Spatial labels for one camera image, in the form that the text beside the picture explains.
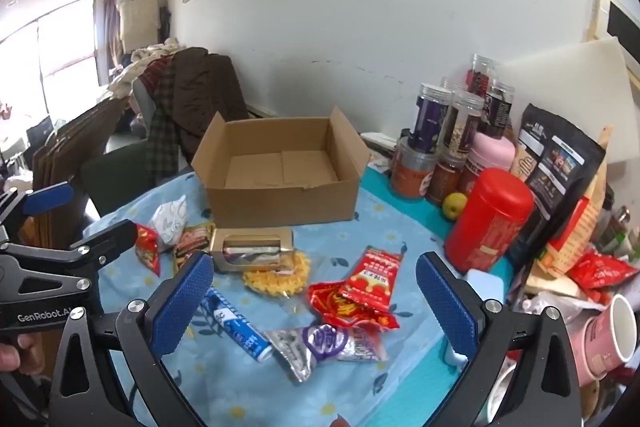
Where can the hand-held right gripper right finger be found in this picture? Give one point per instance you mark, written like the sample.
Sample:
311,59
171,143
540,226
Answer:
445,307

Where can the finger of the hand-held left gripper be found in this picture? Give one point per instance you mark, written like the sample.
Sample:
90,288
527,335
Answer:
110,242
47,199

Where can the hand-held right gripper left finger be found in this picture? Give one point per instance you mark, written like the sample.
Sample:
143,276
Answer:
182,307

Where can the small red snack packet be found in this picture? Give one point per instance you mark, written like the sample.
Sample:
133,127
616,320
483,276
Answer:
149,249

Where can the white snack packet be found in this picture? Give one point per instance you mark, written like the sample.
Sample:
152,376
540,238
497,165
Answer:
167,219

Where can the blue candy roll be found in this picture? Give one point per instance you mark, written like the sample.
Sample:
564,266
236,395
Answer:
240,332

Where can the brown cereal packet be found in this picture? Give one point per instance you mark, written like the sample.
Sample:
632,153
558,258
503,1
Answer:
192,238

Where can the red rectangular snack packet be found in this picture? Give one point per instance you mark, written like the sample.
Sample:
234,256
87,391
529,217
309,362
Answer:
372,277

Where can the gold window box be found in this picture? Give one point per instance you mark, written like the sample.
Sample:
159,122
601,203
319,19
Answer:
286,252

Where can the red vacuum snack packet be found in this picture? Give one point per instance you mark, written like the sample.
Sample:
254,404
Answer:
327,302

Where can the silver purple snack packet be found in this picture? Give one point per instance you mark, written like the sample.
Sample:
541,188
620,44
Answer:
325,343

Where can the cardboard box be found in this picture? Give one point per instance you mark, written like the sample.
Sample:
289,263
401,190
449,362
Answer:
280,204

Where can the person's left hand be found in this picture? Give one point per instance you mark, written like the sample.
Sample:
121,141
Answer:
14,354

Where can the stack of cardboard sheets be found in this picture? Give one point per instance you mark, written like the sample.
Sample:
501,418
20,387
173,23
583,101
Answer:
75,147

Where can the dark green chair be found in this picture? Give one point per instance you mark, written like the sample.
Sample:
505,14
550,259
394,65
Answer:
120,177

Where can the red tin canister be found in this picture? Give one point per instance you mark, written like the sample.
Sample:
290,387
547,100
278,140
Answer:
487,222

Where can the yellow green fruit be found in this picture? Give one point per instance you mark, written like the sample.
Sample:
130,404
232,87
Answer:
454,206

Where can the green plaid cloth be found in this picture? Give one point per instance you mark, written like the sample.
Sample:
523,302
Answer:
162,147

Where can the grey chair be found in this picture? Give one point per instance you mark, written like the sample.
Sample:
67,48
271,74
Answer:
142,102

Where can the large red spice jar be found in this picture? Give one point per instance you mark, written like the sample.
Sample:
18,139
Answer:
412,169

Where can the window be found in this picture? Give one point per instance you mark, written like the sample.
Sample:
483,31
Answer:
55,57

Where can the pink paper cup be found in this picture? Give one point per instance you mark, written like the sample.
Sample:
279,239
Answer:
582,352
607,332

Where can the cream blanket pile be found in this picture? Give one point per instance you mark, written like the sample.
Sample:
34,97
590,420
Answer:
135,67

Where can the red plastic bag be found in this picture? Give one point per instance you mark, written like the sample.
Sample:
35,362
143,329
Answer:
600,269

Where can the pink lidded canister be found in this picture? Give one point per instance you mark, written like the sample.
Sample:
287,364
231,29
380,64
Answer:
495,152

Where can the brown jacket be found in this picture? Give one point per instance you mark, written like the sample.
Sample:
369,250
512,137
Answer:
200,92

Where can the white papers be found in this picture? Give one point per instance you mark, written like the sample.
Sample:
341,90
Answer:
380,144

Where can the curtain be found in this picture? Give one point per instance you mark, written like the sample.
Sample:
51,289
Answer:
107,32

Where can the clear jar of nuts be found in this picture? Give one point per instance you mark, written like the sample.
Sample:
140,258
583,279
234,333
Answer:
462,124

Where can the black pouch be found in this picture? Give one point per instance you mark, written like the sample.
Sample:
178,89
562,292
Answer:
555,157

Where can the cream board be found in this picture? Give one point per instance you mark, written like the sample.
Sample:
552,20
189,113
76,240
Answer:
139,23

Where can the dark label jar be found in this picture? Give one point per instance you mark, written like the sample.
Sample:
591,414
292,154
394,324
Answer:
500,107

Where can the dark red jar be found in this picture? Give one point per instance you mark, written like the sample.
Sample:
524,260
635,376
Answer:
480,74

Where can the white foam board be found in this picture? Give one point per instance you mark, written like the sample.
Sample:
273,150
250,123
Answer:
565,82

